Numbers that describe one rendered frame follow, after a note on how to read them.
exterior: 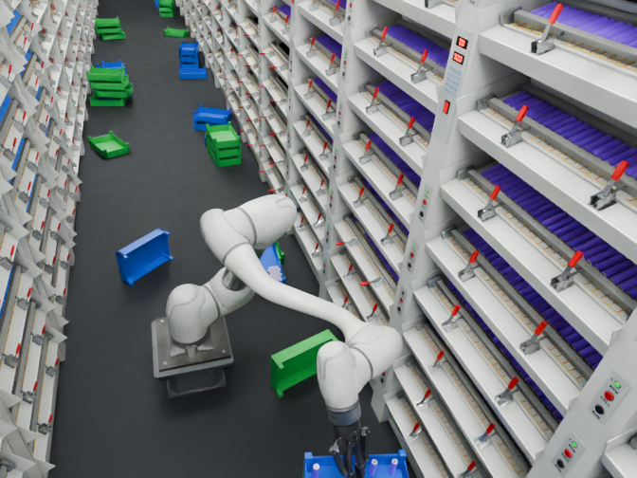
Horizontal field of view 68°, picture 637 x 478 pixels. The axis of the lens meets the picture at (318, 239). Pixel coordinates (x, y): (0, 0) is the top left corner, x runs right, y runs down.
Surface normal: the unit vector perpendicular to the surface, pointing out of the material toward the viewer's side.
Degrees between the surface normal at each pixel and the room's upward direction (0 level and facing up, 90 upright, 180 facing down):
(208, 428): 0
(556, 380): 21
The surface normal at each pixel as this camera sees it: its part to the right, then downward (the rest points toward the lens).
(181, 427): 0.07, -0.80
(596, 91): -0.90, 0.42
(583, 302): -0.27, -0.70
